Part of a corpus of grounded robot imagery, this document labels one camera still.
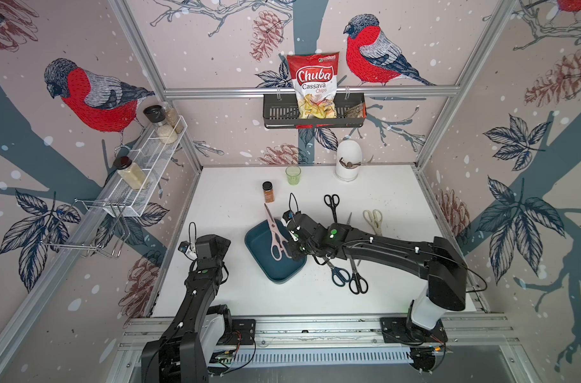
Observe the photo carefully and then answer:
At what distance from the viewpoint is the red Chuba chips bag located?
2.66 feet

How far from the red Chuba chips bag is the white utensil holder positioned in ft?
0.80

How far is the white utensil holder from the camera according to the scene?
1.09m
